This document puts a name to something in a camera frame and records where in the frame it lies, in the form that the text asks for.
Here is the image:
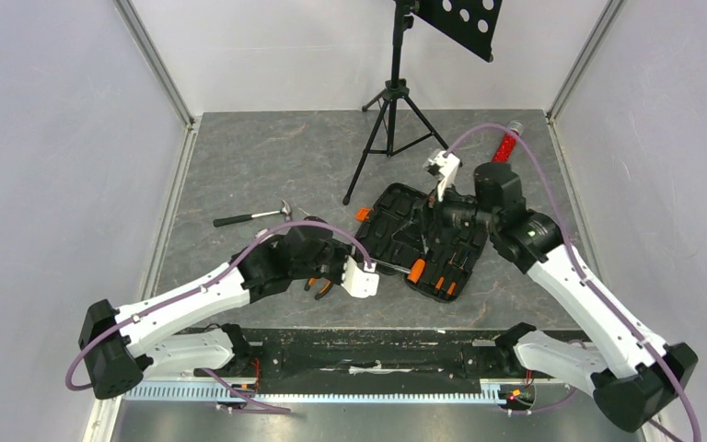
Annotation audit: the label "large orange-handled screwdriver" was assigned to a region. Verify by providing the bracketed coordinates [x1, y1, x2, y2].
[374, 259, 426, 285]

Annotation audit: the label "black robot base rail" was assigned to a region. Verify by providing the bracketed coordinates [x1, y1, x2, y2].
[193, 329, 557, 395]

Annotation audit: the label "black music stand tripod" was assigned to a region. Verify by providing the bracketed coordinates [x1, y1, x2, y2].
[342, 0, 503, 205]

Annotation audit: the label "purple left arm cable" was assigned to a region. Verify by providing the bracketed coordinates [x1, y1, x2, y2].
[64, 220, 376, 416]

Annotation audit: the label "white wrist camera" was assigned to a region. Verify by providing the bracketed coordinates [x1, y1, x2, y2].
[423, 149, 461, 203]
[341, 256, 379, 299]

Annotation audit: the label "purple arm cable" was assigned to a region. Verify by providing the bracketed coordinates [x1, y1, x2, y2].
[64, 220, 376, 416]
[443, 123, 702, 442]

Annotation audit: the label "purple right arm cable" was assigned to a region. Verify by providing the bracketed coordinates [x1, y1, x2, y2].
[443, 123, 702, 442]

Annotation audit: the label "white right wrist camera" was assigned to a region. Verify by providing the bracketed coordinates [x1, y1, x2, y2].
[423, 149, 461, 203]

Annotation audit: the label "red glitter tube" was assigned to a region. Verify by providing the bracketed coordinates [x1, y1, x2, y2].
[492, 120, 524, 163]

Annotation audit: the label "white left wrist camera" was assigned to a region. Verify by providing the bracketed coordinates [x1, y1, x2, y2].
[341, 256, 379, 299]

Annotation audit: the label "claw hammer black handle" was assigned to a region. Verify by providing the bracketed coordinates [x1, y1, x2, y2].
[213, 200, 293, 228]

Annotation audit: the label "black plastic tool case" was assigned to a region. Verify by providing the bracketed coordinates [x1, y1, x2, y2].
[355, 183, 489, 303]

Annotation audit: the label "orange-handled pliers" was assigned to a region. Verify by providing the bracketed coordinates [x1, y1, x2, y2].
[303, 278, 334, 300]

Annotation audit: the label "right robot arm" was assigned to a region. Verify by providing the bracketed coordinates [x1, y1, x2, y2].
[424, 155, 699, 433]

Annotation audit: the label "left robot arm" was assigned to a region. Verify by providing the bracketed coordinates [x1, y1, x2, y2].
[64, 218, 377, 400]

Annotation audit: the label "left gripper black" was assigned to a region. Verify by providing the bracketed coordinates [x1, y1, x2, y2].
[292, 239, 364, 287]

